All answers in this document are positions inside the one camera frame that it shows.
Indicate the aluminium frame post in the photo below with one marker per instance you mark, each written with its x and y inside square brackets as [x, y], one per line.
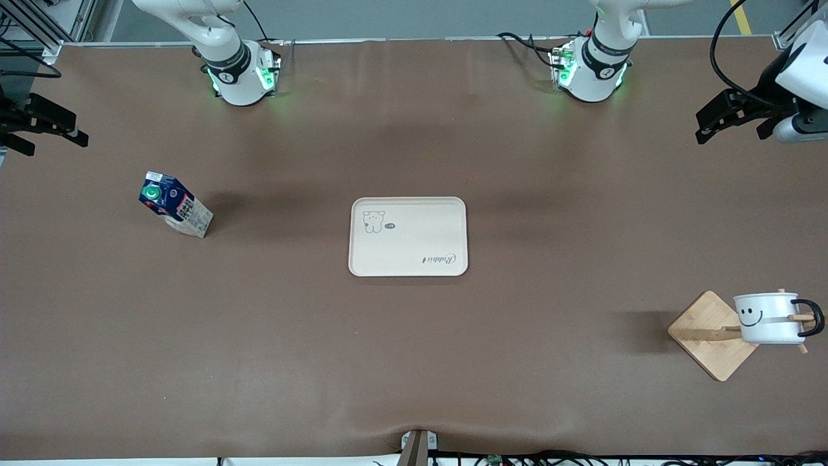
[39, 26]
[792, 32]

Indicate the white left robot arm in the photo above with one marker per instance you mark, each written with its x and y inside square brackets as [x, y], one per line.
[598, 65]

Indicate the blue white milk carton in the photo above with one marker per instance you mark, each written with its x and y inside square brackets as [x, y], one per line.
[178, 207]

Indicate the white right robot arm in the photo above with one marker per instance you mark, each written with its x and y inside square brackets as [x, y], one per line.
[229, 71]

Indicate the cream rectangular Rabbit tray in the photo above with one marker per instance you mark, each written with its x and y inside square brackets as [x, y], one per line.
[414, 243]

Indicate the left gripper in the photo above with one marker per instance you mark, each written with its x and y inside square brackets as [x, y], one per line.
[768, 87]

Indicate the wooden cup rack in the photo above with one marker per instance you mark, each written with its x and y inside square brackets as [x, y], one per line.
[708, 340]

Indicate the brown table mat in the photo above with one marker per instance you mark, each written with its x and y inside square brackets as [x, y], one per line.
[259, 356]

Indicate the white smiley enamel cup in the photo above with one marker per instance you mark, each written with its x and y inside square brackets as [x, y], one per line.
[766, 323]

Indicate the metal table edge bracket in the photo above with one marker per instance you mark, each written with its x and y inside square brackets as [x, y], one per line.
[417, 450]

